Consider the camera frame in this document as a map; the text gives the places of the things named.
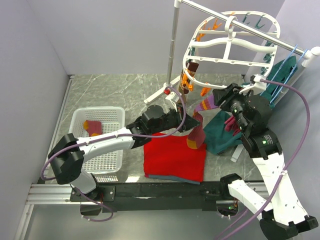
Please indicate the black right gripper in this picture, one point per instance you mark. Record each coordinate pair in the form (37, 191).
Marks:
(230, 92)

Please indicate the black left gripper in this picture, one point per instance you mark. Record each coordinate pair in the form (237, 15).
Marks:
(178, 114)

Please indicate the maroon purple striped sock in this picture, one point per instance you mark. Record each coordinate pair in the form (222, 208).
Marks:
(197, 136)
(93, 128)

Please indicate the beige striped sock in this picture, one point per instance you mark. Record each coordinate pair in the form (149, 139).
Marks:
(185, 84)

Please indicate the white round clip hanger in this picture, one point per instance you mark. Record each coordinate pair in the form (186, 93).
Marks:
(208, 34)

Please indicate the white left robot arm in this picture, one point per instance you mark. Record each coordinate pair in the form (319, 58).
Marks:
(70, 153)

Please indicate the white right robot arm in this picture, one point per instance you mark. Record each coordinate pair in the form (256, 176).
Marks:
(282, 215)

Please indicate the pink magenta garment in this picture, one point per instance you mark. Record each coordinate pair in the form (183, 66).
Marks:
(231, 126)

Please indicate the teal green garment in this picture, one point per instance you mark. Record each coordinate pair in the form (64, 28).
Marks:
(223, 132)

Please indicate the red folded cloth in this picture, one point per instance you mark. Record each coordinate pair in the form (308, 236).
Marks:
(170, 158)

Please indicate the white clothes rack stand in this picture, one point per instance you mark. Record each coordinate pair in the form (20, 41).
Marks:
(259, 37)

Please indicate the white plastic basket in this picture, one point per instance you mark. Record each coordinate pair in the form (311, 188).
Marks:
(112, 119)

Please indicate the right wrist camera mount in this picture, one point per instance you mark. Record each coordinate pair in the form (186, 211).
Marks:
(257, 85)

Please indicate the blue wire hanger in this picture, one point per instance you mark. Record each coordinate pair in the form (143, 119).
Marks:
(281, 72)

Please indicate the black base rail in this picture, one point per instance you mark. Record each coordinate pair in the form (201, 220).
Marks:
(152, 196)

